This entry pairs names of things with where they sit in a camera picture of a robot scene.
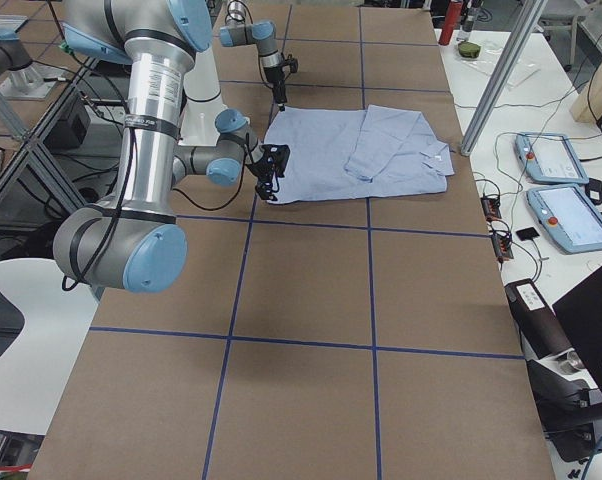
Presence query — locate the black monitor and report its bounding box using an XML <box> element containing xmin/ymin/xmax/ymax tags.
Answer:
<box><xmin>553</xmin><ymin>266</ymin><xmax>602</xmax><ymax>391</ymax></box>

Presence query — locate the upper blue teach pendant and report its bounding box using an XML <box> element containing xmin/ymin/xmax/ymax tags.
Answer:
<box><xmin>514</xmin><ymin>132</ymin><xmax>589</xmax><ymax>185</ymax></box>

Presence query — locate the light blue striped shirt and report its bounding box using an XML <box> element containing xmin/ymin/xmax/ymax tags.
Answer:
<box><xmin>265</xmin><ymin>105</ymin><xmax>454</xmax><ymax>204</ymax></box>

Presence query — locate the aluminium side frame rail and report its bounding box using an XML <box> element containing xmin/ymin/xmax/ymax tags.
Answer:
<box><xmin>0</xmin><ymin>77</ymin><xmax>86</xmax><ymax>213</ymax></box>

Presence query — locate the aluminium frame post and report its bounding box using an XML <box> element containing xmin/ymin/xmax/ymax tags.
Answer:
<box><xmin>460</xmin><ymin>0</ymin><xmax>547</xmax><ymax>156</ymax></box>

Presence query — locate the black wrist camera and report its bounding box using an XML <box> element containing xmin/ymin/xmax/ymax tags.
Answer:
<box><xmin>262</xmin><ymin>144</ymin><xmax>290</xmax><ymax>178</ymax></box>
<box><xmin>283</xmin><ymin>54</ymin><xmax>298</xmax><ymax>74</ymax></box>

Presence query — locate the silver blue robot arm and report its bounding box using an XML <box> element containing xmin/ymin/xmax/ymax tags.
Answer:
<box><xmin>53</xmin><ymin>1</ymin><xmax>290</xmax><ymax>293</ymax></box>
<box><xmin>219</xmin><ymin>1</ymin><xmax>298</xmax><ymax>111</ymax></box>

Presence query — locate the olive green cloth pouch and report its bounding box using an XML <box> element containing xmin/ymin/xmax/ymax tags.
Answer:
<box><xmin>457</xmin><ymin>41</ymin><xmax>481</xmax><ymax>60</ymax></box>

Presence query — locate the lower blue teach pendant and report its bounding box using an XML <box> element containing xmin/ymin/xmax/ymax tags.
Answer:
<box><xmin>526</xmin><ymin>184</ymin><xmax>602</xmax><ymax>254</ymax></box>

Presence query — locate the orange black usb hub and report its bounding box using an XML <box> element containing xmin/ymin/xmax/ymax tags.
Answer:
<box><xmin>490</xmin><ymin>230</ymin><xmax>514</xmax><ymax>263</ymax></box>
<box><xmin>480</xmin><ymin>196</ymin><xmax>502</xmax><ymax>221</ymax></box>

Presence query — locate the clear bag with green print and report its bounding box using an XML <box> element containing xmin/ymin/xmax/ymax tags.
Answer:
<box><xmin>460</xmin><ymin>39</ymin><xmax>541</xmax><ymax>92</ymax></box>

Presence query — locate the red cylinder bottle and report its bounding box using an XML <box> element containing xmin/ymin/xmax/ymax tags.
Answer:
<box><xmin>438</xmin><ymin>0</ymin><xmax>463</xmax><ymax>46</ymax></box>

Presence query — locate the blue teach pendant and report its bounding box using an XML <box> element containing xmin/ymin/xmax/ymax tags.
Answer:
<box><xmin>526</xmin><ymin>184</ymin><xmax>602</xmax><ymax>254</ymax></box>
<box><xmin>514</xmin><ymin>132</ymin><xmax>589</xmax><ymax>185</ymax></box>

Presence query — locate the black box with white label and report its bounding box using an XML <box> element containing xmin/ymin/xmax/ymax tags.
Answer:
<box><xmin>504</xmin><ymin>279</ymin><xmax>572</xmax><ymax>358</ymax></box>

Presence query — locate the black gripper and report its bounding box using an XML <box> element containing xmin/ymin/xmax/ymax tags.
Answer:
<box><xmin>264</xmin><ymin>65</ymin><xmax>287</xmax><ymax>111</ymax></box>
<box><xmin>250</xmin><ymin>158</ymin><xmax>275</xmax><ymax>200</ymax></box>

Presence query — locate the white moulded chair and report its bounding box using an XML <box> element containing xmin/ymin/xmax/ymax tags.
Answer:
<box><xmin>0</xmin><ymin>258</ymin><xmax>98</xmax><ymax>435</ymax></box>

